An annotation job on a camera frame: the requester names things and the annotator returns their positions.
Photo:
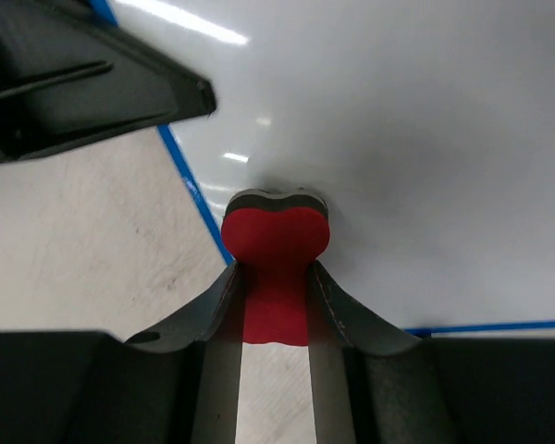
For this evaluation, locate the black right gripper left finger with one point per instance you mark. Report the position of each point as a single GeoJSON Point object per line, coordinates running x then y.
{"type": "Point", "coordinates": [174, 382]}

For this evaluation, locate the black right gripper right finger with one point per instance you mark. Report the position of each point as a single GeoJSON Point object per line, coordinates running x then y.
{"type": "Point", "coordinates": [375, 383]}

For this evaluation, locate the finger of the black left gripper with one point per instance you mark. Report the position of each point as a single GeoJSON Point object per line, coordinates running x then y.
{"type": "Point", "coordinates": [69, 78]}

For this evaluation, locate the red bone-shaped eraser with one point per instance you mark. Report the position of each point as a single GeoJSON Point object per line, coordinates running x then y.
{"type": "Point", "coordinates": [275, 237]}

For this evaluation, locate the blue framed whiteboard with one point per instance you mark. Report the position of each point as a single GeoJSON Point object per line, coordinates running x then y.
{"type": "Point", "coordinates": [428, 126]}

